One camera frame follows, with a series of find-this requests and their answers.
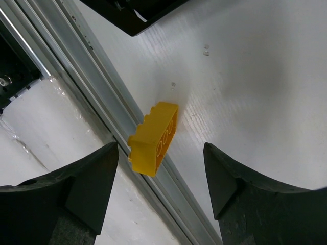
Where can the yellow lego brick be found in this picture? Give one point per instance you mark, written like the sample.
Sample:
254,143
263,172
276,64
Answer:
152,138

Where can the aluminium front rail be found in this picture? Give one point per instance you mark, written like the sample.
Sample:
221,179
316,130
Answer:
58,39

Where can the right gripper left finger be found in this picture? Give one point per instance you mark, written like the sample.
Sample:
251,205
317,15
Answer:
65,206

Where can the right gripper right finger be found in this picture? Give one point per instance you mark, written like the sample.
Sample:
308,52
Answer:
252,208

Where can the black compartment tray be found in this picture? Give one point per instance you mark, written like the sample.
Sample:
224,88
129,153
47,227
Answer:
133,17

